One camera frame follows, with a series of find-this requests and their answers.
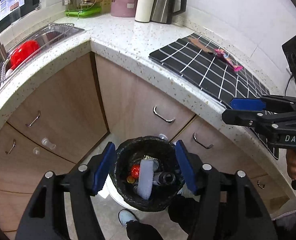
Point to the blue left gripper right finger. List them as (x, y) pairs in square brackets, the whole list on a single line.
[(188, 164)]

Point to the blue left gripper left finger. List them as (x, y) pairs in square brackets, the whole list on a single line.
[(106, 163)]

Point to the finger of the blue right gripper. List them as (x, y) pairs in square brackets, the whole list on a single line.
[(247, 104)]

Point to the clear glass jar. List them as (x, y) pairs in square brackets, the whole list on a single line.
[(163, 178)]

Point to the white sponge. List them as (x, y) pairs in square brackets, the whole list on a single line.
[(146, 173)]

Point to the pink snack wrapper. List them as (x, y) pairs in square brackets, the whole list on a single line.
[(221, 54)]

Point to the brown cardboard piece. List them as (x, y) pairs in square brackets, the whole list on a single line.
[(198, 44)]

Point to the black trash bin with bag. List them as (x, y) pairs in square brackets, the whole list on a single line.
[(125, 172)]

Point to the person's right hand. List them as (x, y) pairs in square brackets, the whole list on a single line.
[(291, 163)]

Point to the black white checkered mat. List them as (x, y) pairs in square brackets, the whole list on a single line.
[(207, 72)]

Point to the white shoe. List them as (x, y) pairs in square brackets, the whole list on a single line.
[(125, 216)]

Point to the stainless steel electric kettle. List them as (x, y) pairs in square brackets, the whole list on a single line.
[(164, 10)]

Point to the red bowl in sink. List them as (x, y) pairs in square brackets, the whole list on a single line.
[(21, 53)]

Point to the white tumbler bottle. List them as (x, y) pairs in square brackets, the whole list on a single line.
[(143, 11)]

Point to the stainless steel sink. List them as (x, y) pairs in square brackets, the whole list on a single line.
[(47, 37)]

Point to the green drip tray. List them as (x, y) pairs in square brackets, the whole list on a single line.
[(84, 12)]

